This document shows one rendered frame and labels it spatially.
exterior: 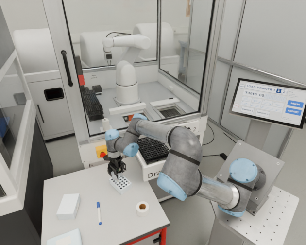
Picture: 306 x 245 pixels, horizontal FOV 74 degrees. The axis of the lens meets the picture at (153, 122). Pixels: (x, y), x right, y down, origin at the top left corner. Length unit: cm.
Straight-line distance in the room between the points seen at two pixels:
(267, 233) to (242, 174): 37
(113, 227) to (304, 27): 231
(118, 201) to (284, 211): 93
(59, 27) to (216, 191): 102
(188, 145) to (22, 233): 125
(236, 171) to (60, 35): 106
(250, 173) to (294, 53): 173
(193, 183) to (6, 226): 118
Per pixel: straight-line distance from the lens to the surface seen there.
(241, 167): 104
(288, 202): 148
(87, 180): 143
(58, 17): 114
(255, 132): 196
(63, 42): 116
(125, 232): 117
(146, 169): 121
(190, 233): 206
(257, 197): 125
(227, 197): 96
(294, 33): 256
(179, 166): 69
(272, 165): 126
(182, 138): 72
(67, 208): 125
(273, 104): 182
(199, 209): 221
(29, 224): 158
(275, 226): 133
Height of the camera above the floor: 177
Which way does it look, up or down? 32 degrees down
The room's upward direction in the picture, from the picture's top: straight up
